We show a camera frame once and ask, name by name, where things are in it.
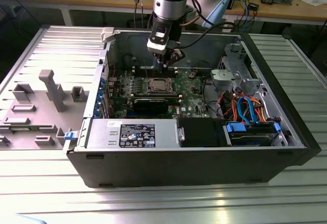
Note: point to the blue expansion slot clip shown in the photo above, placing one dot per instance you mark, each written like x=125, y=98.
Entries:
x=98, y=104
x=101, y=95
x=103, y=81

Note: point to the black open PC case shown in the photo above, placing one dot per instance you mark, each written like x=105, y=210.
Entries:
x=178, y=168

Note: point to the silver metal bracket plate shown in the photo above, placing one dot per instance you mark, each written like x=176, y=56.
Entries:
x=224, y=74

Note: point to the RAM slot white clips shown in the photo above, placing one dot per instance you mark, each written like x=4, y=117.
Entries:
x=139, y=73
x=139, y=67
x=153, y=96

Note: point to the small black adapter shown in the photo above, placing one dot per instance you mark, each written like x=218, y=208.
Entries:
x=254, y=6

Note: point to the RAM slot black clips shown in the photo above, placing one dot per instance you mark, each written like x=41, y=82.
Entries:
x=139, y=70
x=139, y=76
x=153, y=94

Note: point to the hard disk in blue carrier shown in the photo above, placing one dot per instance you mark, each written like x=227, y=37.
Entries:
x=250, y=137

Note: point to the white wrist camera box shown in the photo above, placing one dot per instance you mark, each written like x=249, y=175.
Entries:
x=158, y=44

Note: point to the metal drive cage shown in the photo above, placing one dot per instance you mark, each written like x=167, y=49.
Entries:
x=235, y=63

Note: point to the black graphics card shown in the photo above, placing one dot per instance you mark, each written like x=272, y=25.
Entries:
x=150, y=105

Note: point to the white paper sheets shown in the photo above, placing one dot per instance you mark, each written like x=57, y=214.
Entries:
x=314, y=0

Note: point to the silver power supply unit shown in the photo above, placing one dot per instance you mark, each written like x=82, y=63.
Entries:
x=102, y=132

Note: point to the blue case latch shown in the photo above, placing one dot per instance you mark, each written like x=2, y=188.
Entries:
x=70, y=136

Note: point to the round coin battery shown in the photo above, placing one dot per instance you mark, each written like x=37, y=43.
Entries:
x=192, y=75

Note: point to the green motherboard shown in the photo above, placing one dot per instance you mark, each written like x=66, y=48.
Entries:
x=194, y=99

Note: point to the grey parts rack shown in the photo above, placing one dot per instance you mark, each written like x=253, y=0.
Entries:
x=38, y=111

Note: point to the CPU socket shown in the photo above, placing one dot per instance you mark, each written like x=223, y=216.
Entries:
x=146, y=91

